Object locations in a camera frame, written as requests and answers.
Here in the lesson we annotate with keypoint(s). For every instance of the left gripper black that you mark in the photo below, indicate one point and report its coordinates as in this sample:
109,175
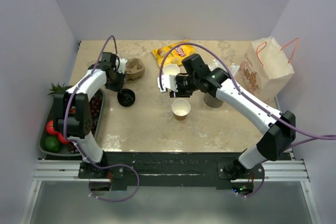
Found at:
118,87

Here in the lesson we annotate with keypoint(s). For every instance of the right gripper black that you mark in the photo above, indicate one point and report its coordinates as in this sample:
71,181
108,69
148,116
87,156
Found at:
180,93

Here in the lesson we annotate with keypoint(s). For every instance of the brown paper cup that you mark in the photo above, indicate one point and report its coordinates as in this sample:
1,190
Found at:
180,108
171,69

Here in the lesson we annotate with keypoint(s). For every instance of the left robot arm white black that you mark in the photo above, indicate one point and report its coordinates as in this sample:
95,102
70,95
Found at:
78,130

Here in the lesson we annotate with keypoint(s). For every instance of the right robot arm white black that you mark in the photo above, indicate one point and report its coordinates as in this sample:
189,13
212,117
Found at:
275,126

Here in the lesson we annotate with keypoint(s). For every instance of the brown paper takeout bag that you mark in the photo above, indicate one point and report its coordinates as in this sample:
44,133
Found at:
265,69

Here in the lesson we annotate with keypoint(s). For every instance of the cardboard cup carrier tray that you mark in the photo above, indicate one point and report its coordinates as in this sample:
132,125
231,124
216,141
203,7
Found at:
134,69

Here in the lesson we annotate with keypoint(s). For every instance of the yellow Lays chips bag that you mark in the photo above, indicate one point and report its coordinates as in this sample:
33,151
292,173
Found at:
176,56

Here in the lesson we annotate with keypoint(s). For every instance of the dark grapes bunch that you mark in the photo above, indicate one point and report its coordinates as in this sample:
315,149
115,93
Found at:
95,109

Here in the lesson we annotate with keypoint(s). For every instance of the grey straw holder cup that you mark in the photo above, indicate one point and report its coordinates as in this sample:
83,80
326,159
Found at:
212,102

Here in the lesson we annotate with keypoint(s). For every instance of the toy pineapple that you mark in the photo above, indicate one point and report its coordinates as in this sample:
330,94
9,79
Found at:
58,88

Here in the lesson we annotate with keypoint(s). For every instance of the grey fruit tray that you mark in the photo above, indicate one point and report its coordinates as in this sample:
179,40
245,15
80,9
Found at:
63,153

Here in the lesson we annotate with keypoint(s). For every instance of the large red apple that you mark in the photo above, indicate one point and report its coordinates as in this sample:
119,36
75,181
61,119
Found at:
50,128

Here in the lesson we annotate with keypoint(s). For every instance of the green lime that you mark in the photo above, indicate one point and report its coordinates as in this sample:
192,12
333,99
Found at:
52,144

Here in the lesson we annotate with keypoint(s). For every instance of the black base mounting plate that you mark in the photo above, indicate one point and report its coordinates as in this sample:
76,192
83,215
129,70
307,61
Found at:
162,169

